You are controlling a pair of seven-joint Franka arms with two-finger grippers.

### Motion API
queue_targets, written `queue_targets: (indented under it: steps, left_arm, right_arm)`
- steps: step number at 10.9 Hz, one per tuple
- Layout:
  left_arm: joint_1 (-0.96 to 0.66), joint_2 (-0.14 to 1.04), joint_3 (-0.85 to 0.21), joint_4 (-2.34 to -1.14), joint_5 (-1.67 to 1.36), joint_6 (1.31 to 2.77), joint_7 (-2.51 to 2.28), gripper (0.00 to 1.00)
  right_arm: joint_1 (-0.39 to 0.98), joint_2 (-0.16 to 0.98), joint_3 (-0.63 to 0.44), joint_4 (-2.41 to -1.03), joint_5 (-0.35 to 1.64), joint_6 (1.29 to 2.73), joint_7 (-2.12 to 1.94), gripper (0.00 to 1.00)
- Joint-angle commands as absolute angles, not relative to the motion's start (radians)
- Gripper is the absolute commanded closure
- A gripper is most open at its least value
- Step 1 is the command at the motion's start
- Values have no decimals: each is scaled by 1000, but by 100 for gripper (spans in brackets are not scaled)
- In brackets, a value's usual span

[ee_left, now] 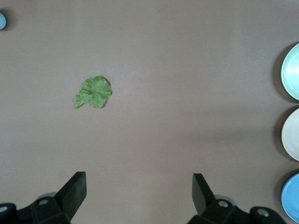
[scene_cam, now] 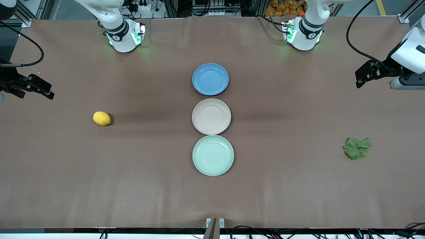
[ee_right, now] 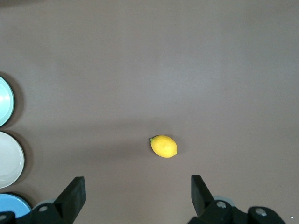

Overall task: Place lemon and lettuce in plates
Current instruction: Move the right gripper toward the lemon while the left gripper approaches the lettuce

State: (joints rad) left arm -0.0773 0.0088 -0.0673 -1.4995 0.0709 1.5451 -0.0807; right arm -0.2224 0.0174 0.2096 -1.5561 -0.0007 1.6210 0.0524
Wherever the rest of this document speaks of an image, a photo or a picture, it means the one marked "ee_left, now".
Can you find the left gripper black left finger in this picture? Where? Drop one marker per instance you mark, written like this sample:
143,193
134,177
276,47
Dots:
70,196

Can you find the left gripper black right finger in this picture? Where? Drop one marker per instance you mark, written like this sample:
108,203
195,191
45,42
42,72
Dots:
203,198

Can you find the green lettuce leaf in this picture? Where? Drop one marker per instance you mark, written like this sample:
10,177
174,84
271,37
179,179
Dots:
95,92

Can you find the blue round plate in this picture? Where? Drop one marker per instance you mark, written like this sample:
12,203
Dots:
292,198

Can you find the beige round plate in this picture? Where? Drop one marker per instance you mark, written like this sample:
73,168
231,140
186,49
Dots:
292,135

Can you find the brown table cover sheet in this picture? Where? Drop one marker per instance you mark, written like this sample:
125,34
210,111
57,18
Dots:
163,70

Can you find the pale green round plate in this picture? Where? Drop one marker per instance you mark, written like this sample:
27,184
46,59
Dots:
292,72

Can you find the pale blue round object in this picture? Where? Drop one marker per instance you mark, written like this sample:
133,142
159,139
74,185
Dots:
2,21

